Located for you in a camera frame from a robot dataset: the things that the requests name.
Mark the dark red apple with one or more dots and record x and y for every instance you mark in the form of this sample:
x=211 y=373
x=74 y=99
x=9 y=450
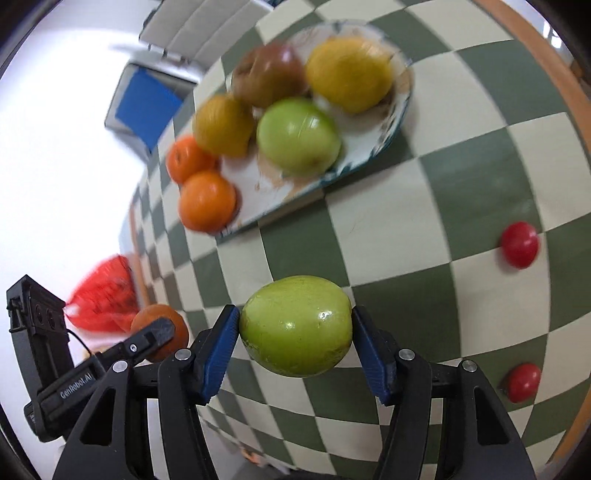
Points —
x=268 y=74

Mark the red plastic bag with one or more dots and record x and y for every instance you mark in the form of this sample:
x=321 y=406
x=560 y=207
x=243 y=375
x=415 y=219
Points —
x=105 y=301

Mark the blue cushion folding chair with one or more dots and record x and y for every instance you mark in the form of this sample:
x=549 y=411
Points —
x=144 y=101

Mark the small green apple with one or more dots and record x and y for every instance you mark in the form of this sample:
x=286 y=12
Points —
x=299 y=326

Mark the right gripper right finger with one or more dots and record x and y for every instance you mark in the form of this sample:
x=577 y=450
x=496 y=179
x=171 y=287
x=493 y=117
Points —
x=478 y=438

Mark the green white checkered tablecloth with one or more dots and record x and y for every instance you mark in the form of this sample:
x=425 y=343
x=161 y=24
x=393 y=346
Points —
x=497 y=132

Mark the large yellow orange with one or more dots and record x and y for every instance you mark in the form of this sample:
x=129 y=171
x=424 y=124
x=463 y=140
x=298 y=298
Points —
x=352 y=73

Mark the small yellow lemon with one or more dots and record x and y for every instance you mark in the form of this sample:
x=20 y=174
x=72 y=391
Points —
x=223 y=126

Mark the red cherry tomato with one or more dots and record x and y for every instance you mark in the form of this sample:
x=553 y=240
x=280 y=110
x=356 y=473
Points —
x=520 y=245
x=522 y=383

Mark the floral oval ceramic plate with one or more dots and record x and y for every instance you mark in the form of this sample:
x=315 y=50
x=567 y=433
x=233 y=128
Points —
x=263 y=189

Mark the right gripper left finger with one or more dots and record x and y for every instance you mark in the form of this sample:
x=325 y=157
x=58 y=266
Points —
x=110 y=439

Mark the orange mandarin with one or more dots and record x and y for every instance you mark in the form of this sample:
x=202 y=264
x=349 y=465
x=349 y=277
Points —
x=207 y=202
x=186 y=158

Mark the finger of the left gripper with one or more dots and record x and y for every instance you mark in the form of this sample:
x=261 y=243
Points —
x=137 y=347

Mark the large green apple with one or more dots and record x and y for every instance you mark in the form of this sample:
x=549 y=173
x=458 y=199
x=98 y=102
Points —
x=298 y=138

